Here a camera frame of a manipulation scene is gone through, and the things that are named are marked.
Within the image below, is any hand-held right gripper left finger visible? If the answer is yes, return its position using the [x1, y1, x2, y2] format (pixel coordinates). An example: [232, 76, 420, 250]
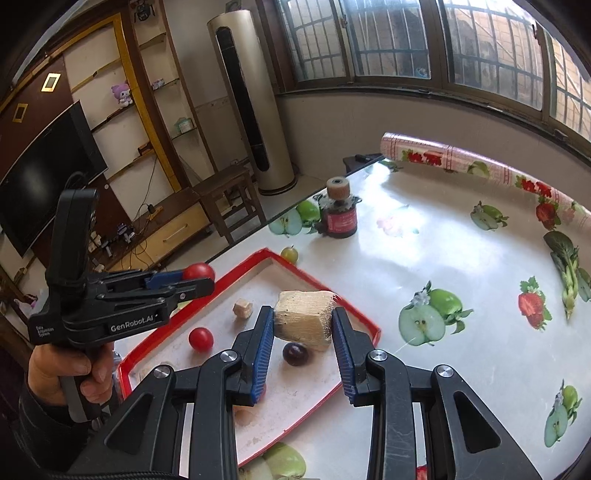
[69, 305, 276, 480]

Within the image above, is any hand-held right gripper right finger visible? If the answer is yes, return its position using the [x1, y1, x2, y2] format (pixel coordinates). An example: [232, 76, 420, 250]
[331, 306, 543, 480]

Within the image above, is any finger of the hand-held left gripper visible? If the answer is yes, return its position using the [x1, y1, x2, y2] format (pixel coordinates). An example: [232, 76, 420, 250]
[151, 276, 216, 320]
[99, 270, 186, 291]

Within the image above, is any large red tomato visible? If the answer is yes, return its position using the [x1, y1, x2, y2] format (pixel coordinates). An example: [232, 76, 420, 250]
[183, 262, 216, 283]

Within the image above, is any red rimmed white tray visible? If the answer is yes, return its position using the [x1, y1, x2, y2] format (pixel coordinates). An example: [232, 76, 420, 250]
[114, 248, 382, 469]

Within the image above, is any person's left forearm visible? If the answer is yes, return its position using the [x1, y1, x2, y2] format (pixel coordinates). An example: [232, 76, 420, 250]
[18, 383, 107, 480]

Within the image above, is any person's left hand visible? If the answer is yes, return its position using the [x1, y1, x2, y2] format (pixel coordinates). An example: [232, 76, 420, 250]
[28, 342, 116, 404]

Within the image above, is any dark purple grape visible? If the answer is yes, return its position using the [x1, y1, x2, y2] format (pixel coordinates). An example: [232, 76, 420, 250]
[283, 342, 309, 367]

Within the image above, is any small red tomato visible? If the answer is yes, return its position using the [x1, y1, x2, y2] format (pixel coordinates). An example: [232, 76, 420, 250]
[188, 327, 214, 352]

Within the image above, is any wooden cabinet with yellow drawers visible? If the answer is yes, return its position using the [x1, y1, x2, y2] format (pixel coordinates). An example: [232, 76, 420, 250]
[88, 187, 215, 273]

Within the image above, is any fruit printed tablecloth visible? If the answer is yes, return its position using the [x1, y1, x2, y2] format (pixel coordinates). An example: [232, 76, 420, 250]
[231, 131, 591, 480]

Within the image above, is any wooden stool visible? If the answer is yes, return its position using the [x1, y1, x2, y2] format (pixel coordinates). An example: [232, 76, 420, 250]
[194, 166, 269, 244]

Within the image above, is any black flat television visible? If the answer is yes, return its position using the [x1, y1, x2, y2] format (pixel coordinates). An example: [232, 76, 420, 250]
[0, 100, 109, 257]

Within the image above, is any black jar with red label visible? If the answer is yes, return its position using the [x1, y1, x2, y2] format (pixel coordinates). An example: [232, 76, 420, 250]
[322, 199, 362, 239]

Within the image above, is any brown tape roll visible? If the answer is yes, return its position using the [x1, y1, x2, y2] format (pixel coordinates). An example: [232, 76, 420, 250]
[326, 176, 350, 200]

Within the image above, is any purple plush toy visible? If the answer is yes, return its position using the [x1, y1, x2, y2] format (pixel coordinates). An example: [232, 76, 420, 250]
[111, 82, 134, 109]

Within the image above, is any tower air conditioner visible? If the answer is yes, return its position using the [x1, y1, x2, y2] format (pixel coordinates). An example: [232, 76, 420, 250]
[207, 10, 298, 195]

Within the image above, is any small dark wooden table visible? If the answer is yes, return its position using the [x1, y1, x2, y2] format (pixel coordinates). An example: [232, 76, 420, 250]
[342, 154, 384, 176]

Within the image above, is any barred window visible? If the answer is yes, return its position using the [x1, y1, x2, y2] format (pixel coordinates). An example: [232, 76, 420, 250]
[256, 0, 591, 144]

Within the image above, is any wooden wall shelf unit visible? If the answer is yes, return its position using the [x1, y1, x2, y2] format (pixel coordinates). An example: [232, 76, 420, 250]
[60, 14, 218, 195]

